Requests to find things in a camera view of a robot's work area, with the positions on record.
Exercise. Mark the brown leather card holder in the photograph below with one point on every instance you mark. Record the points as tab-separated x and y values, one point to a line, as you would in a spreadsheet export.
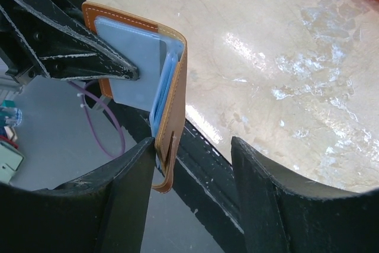
160	54

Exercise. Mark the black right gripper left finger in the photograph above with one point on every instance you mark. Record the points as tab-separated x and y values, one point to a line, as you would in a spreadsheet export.
102	211

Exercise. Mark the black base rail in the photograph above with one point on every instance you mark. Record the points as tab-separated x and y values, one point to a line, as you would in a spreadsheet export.
200	213

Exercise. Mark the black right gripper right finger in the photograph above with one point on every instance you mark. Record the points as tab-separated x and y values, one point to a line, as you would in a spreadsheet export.
283	211

